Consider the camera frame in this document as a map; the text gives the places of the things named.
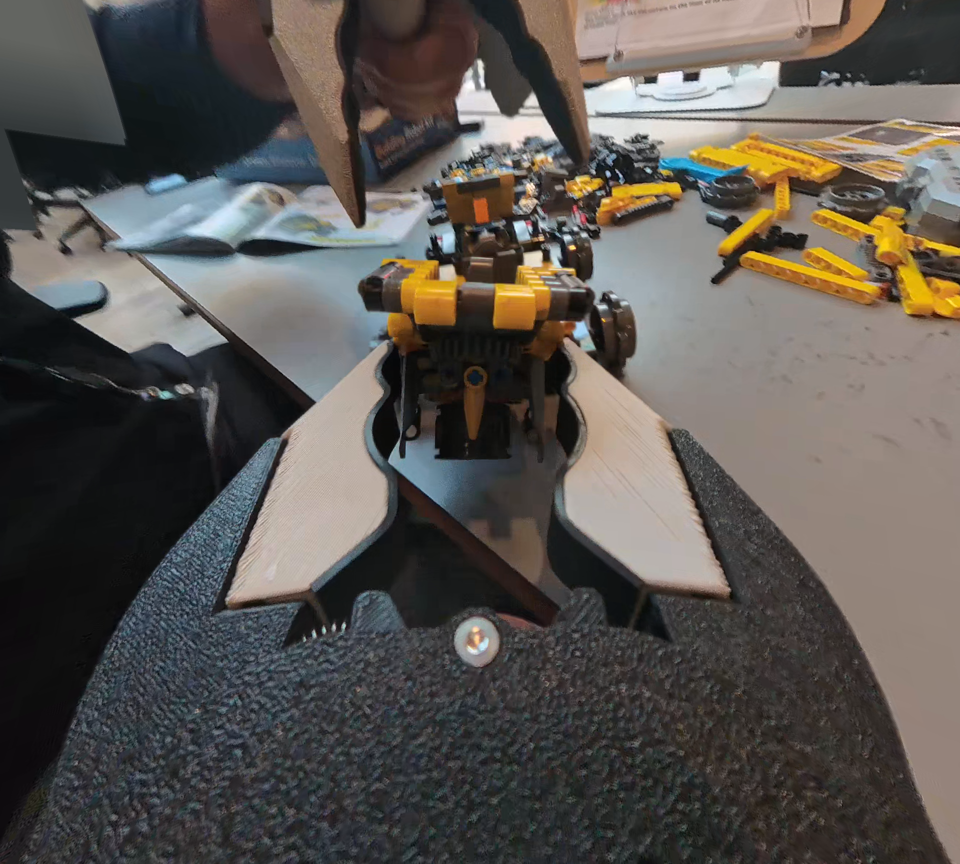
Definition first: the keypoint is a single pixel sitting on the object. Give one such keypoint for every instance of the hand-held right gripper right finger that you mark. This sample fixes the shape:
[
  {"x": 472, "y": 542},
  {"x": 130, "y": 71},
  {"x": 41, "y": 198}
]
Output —
[{"x": 637, "y": 504}]

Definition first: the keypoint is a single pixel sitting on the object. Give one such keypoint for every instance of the scattered long yellow beams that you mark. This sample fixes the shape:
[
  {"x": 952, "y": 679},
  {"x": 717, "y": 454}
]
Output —
[{"x": 825, "y": 275}]

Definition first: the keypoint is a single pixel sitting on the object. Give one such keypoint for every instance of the clear sticker sheet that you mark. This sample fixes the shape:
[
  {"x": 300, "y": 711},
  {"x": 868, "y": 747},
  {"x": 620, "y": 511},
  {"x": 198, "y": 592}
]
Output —
[{"x": 885, "y": 140}]

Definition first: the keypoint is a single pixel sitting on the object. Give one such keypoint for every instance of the yellow black brick vehicle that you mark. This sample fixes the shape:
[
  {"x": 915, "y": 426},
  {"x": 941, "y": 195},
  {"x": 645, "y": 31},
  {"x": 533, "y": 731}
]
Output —
[{"x": 615, "y": 331}]

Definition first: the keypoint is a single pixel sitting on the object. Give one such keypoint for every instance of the person's left forearm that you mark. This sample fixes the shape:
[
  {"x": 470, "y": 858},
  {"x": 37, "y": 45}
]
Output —
[{"x": 172, "y": 69}]

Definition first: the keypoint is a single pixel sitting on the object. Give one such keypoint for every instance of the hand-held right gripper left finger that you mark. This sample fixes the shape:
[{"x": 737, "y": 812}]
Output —
[{"x": 315, "y": 504}]

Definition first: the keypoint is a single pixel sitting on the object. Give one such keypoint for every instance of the grey battery box brick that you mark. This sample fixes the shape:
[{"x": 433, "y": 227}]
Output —
[{"x": 934, "y": 193}]

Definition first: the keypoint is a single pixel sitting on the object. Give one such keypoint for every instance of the person's left hand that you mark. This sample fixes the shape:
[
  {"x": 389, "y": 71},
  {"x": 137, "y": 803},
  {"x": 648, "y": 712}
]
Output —
[{"x": 427, "y": 76}]

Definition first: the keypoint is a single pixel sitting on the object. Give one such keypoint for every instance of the grey desk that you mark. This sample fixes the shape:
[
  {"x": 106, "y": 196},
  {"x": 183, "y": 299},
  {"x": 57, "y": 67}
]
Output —
[{"x": 787, "y": 391}]

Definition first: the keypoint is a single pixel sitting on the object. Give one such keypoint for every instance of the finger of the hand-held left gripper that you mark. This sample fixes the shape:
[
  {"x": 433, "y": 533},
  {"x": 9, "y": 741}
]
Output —
[
  {"x": 540, "y": 16},
  {"x": 307, "y": 54}
]

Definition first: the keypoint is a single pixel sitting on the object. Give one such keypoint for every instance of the yellow and blue beam stack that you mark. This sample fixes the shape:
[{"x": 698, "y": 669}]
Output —
[{"x": 757, "y": 159}]

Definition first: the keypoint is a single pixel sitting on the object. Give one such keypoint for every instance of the white instruction booklet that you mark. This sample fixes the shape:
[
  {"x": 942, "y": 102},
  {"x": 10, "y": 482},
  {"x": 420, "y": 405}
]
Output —
[{"x": 247, "y": 219}]

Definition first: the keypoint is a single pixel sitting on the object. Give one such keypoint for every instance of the loose grey wheel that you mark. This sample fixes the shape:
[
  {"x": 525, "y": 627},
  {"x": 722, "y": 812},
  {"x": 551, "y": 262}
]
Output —
[
  {"x": 731, "y": 189},
  {"x": 851, "y": 196}
]

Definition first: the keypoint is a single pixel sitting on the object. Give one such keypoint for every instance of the black chair armrest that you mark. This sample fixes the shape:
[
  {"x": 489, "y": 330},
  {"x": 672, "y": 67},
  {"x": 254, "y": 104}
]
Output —
[{"x": 71, "y": 296}]

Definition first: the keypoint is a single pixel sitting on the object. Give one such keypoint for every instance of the blue cardboard kit box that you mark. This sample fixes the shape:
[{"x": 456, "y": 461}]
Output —
[{"x": 405, "y": 144}]

